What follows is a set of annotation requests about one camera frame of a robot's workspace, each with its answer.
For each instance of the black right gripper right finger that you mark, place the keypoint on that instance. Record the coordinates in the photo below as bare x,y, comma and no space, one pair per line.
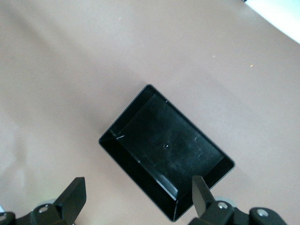
202,199

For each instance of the black rectangular plastic box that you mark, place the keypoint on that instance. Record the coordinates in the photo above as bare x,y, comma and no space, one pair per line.
168,140

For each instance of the brown table cover cloth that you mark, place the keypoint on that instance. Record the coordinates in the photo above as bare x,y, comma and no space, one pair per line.
70,93

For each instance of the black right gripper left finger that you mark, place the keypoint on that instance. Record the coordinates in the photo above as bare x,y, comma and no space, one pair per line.
68,201

